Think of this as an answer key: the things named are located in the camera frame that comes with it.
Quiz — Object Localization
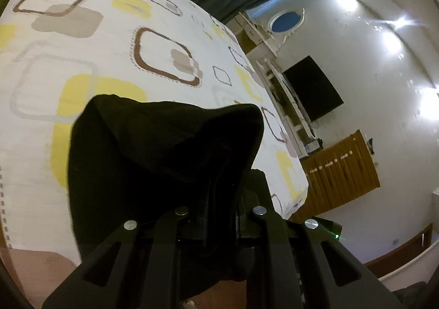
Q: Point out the black flat television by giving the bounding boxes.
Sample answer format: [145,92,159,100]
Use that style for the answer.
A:
[282,55,344,122]

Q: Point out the black pants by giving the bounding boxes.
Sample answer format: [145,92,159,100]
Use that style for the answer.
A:
[68,94,264,299]

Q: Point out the patterned white bed sheet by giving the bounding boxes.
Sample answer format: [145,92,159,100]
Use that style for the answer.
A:
[1,0,308,276]

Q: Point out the wooden cabinet door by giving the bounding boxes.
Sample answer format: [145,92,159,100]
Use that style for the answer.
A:
[290,131,380,223]

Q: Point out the white tv console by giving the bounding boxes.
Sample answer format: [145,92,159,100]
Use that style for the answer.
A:
[253,58,321,159]

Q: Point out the white dressing table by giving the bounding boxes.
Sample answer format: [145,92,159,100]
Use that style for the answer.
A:
[226,12,282,62]

